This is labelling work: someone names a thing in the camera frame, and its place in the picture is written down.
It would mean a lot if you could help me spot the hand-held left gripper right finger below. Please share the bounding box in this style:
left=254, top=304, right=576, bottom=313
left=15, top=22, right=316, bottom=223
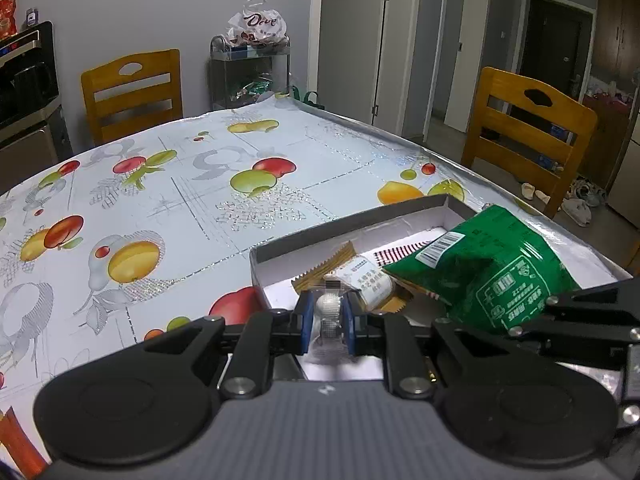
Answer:
left=342, top=292, right=505, bottom=401

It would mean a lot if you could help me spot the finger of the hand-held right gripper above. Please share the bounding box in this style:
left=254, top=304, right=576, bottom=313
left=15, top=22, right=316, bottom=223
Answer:
left=544, top=275, right=640, bottom=319
left=507, top=315, right=640, bottom=428

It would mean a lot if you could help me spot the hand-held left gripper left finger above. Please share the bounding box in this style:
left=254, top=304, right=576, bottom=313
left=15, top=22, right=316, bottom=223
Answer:
left=142, top=292, right=316, bottom=401

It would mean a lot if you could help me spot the green snack bag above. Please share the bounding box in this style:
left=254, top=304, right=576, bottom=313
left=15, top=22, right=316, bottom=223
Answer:
left=375, top=204, right=583, bottom=333

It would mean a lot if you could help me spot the white cardboard box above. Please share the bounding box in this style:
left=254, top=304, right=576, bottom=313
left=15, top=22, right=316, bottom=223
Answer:
left=248, top=194, right=633, bottom=383

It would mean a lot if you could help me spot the yellow brown snack packet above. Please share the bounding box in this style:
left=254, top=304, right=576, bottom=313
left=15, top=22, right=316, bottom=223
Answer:
left=291, top=241, right=416, bottom=313

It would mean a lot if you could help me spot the white shoe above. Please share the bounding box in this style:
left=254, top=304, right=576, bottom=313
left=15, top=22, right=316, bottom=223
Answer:
left=561, top=197, right=593, bottom=226

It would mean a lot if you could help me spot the pair of beige slippers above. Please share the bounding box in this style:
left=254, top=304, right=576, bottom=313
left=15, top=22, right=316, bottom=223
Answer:
left=520, top=182, right=551, bottom=205

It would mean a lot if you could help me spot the fruit print tablecloth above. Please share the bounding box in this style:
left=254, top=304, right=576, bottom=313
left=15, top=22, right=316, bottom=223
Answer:
left=0, top=94, right=636, bottom=461

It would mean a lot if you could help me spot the wooden chair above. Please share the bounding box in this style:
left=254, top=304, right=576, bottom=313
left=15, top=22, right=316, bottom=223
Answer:
left=460, top=66, right=598, bottom=218
left=80, top=49, right=183, bottom=147

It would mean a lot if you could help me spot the green tote bag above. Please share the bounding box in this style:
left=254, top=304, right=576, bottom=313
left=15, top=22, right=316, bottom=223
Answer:
left=291, top=86, right=326, bottom=110

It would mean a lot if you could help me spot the metal trolley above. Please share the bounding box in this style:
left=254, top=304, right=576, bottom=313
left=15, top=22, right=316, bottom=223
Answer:
left=209, top=35, right=292, bottom=111

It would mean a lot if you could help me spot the dark door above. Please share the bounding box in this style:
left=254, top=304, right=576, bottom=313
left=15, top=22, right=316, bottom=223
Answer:
left=520, top=0, right=596, bottom=106

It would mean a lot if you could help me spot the white door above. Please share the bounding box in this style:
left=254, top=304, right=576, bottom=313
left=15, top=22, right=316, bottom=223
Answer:
left=444, top=0, right=493, bottom=133

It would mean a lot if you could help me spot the grey wardrobe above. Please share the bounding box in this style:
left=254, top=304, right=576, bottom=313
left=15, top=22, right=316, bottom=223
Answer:
left=315, top=0, right=423, bottom=138

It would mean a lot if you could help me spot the red snack bar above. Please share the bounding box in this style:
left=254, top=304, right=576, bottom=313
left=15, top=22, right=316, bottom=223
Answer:
left=0, top=407, right=48, bottom=478

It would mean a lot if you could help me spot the white plastic bag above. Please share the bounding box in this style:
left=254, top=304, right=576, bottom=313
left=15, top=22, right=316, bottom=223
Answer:
left=227, top=0, right=289, bottom=43

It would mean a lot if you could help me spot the black oven appliance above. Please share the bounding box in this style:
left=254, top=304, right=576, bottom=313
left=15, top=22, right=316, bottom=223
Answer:
left=0, top=21, right=73, bottom=193

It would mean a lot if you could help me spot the red packet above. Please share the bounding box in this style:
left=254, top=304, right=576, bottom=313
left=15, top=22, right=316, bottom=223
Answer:
left=0, top=0, right=18, bottom=38

